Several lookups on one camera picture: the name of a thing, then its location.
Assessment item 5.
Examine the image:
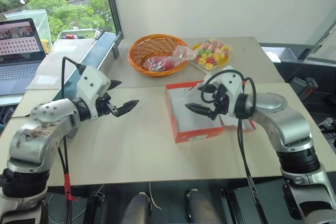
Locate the red tape on cable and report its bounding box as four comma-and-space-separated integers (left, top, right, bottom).
63, 172, 78, 202

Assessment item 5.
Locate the clear container with green rim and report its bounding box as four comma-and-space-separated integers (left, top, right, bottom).
56, 27, 102, 42

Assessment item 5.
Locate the white string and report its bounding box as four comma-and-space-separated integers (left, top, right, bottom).
148, 182, 164, 212

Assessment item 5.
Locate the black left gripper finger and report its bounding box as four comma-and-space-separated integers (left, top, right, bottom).
109, 79, 123, 91
112, 99, 140, 118

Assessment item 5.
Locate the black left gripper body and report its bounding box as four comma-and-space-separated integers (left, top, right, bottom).
95, 92, 118, 118

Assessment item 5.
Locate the dark green conveyor belt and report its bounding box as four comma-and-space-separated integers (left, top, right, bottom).
62, 30, 123, 91

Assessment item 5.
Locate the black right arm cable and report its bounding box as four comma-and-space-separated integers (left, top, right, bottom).
200, 69, 269, 224

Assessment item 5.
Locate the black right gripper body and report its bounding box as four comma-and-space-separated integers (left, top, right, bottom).
208, 84, 229, 121

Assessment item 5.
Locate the white paper sheet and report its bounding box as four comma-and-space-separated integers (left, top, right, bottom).
265, 50, 282, 63

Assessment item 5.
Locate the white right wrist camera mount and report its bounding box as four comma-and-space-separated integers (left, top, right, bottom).
213, 65, 246, 118

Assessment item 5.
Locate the red cardboard box tray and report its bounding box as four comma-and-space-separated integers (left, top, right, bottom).
164, 80, 258, 144

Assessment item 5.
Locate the brown cardboard sheet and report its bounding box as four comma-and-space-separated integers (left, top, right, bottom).
25, 50, 89, 91

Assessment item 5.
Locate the yellow object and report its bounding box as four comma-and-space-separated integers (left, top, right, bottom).
40, 39, 51, 55

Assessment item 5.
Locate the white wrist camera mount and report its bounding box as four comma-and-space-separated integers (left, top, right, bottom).
213, 65, 246, 118
77, 66, 111, 119

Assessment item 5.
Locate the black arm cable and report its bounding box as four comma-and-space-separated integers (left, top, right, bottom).
200, 69, 269, 224
60, 56, 85, 224

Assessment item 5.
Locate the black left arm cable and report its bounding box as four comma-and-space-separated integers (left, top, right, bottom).
60, 56, 85, 224

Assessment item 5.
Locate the orange wicker basket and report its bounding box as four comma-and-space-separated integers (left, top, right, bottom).
127, 34, 191, 78

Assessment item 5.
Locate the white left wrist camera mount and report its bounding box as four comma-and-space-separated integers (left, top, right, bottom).
77, 66, 111, 119

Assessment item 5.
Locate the bag of colourful candies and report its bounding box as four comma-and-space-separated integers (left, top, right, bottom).
188, 37, 235, 73

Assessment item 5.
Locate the yellow plate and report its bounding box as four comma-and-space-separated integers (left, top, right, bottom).
191, 40, 233, 71

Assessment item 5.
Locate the dark window frame post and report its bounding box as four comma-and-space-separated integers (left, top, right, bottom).
100, 0, 123, 41

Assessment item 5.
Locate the grey metal bar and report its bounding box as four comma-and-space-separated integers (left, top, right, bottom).
310, 21, 336, 55

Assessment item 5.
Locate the dark rounded shape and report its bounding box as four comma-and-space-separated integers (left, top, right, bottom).
122, 191, 153, 224
184, 188, 219, 224

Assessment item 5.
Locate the plastic bag of red items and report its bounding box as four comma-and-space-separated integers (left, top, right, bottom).
142, 45, 197, 72

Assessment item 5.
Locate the white label sticker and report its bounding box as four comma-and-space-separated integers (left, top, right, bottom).
36, 74, 57, 86

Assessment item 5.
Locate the grey laptop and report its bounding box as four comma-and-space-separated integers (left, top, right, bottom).
0, 18, 48, 97

